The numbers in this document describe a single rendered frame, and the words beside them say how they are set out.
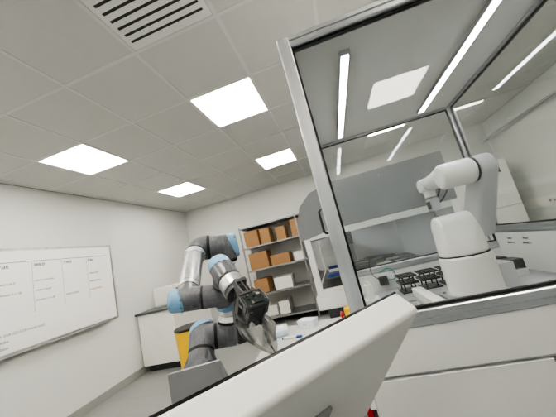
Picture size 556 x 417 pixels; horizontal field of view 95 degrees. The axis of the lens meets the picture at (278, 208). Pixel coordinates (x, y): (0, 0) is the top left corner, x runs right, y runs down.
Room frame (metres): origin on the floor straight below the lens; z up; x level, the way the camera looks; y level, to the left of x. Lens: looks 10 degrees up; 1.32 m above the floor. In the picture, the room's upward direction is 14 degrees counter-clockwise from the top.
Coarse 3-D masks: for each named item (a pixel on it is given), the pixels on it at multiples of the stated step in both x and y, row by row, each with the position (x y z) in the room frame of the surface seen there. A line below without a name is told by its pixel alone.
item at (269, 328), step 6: (264, 318) 0.70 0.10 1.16; (264, 324) 0.70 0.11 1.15; (270, 324) 0.68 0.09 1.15; (264, 330) 0.69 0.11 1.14; (270, 330) 0.68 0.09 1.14; (264, 336) 0.69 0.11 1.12; (270, 336) 0.68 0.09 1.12; (270, 342) 0.67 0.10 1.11; (276, 342) 0.67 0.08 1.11; (276, 348) 0.65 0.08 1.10
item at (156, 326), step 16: (160, 288) 4.45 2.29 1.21; (176, 288) 4.49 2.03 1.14; (160, 304) 4.46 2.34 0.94; (144, 320) 4.22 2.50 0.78; (160, 320) 4.16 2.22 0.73; (176, 320) 4.16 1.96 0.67; (192, 320) 4.55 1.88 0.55; (144, 336) 4.23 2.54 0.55; (160, 336) 4.17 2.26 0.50; (144, 352) 4.24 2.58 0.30; (160, 352) 4.18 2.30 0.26; (176, 352) 4.12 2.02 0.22; (160, 368) 4.24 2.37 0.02
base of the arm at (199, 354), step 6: (192, 348) 1.19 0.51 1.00; (198, 348) 1.18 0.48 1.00; (204, 348) 1.18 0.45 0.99; (210, 348) 1.20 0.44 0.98; (192, 354) 1.16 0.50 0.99; (198, 354) 1.15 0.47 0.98; (204, 354) 1.16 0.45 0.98; (210, 354) 1.17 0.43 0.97; (186, 360) 1.17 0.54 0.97; (192, 360) 1.13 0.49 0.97; (198, 360) 1.12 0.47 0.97; (204, 360) 1.13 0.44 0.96; (210, 360) 1.14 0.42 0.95; (186, 366) 1.12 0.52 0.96; (192, 366) 1.11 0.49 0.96
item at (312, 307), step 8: (288, 216) 5.05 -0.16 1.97; (296, 216) 5.20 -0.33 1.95; (256, 224) 5.18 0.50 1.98; (264, 224) 5.28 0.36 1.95; (296, 224) 5.02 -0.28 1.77; (240, 232) 5.27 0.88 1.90; (280, 240) 5.10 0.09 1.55; (248, 248) 5.24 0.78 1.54; (304, 256) 5.02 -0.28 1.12; (280, 264) 5.13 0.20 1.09; (248, 272) 5.27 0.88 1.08; (256, 272) 5.73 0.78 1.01; (312, 280) 5.31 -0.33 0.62; (288, 288) 5.12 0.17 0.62; (312, 288) 5.02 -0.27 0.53; (312, 304) 5.43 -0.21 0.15; (296, 312) 5.13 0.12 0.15; (304, 312) 5.07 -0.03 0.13
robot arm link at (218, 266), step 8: (216, 256) 0.83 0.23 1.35; (224, 256) 0.84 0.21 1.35; (208, 264) 0.83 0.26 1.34; (216, 264) 0.81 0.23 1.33; (224, 264) 0.81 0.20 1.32; (232, 264) 0.83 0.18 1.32; (216, 272) 0.80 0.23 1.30; (224, 272) 0.78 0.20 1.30; (216, 280) 0.79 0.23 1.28; (216, 288) 0.84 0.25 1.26
